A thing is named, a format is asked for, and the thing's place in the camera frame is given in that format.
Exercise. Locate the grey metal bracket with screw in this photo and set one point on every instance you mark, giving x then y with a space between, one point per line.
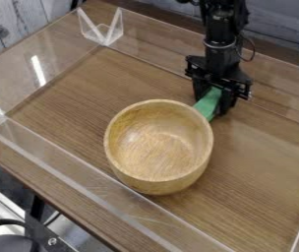
46 240

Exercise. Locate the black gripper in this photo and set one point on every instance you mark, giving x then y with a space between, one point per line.
217 70

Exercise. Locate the clear acrylic tray wall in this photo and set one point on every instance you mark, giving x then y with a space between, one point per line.
63 87

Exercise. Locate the green rectangular block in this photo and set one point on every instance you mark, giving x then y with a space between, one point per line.
208 105

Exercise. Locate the brown wooden bowl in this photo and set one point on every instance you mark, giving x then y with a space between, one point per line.
158 144

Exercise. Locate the clear acrylic corner bracket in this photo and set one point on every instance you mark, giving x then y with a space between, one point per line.
102 33

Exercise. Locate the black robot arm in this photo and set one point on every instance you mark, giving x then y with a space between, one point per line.
225 18

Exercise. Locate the black table leg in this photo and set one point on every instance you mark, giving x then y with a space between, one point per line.
38 208

